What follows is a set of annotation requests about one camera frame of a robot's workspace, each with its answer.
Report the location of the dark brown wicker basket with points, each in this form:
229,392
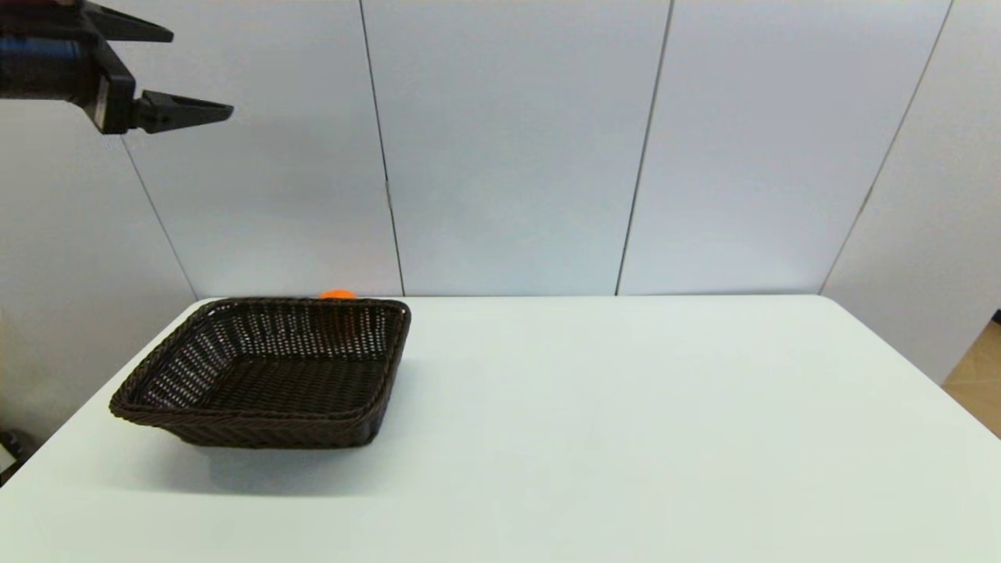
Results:
266,387

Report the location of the orange fruit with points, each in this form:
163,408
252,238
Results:
338,295

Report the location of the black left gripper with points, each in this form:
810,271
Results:
55,70

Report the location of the dark object on floor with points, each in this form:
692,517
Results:
9,450

